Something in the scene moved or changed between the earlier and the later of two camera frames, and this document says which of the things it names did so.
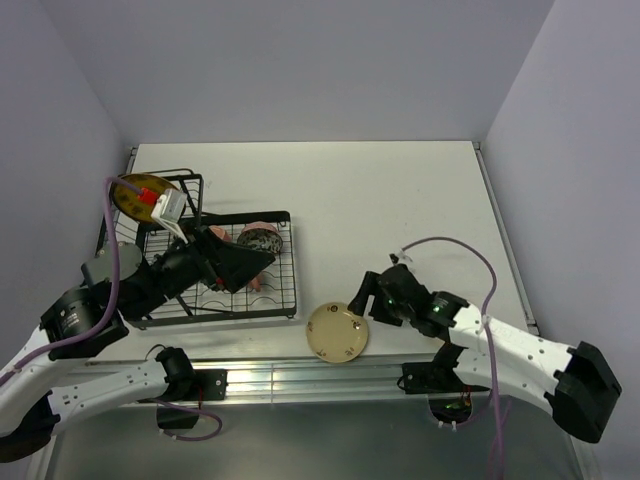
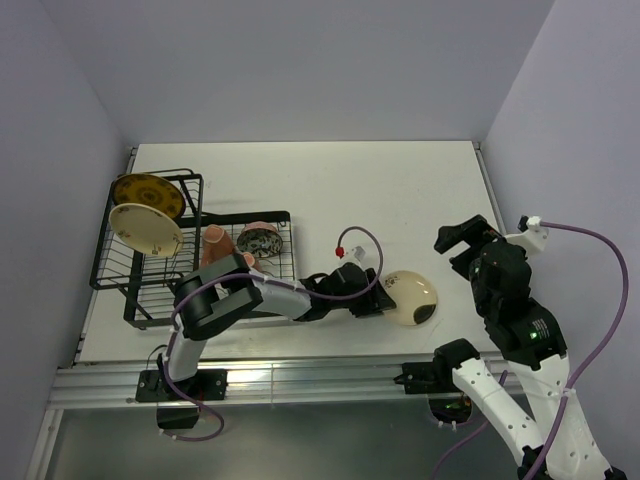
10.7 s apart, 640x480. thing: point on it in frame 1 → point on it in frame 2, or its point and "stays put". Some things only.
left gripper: (235, 265) → (370, 300)
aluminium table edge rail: (266, 378) stays put
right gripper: (358, 304) → (472, 231)
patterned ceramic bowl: (262, 235) stays put
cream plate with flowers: (336, 333) → (147, 228)
